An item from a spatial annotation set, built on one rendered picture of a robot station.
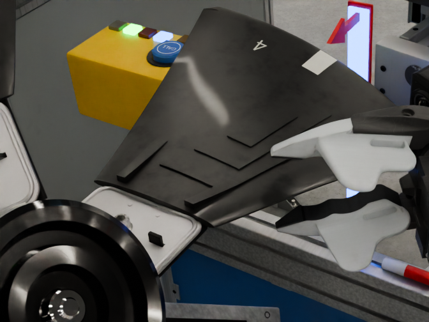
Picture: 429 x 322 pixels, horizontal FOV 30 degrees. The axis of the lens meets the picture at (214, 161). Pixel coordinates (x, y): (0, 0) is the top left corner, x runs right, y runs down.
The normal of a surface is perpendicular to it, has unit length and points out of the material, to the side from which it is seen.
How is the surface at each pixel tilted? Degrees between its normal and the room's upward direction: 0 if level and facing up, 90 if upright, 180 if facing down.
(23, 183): 53
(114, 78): 90
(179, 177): 3
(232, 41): 14
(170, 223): 0
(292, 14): 0
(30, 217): 64
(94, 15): 90
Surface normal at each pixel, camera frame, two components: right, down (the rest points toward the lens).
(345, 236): -0.31, -0.65
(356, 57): -0.56, 0.53
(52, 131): 0.82, 0.27
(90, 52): -0.09, -0.81
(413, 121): -0.14, 0.65
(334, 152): 0.13, -0.74
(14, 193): -0.18, 0.00
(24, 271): 0.64, -0.24
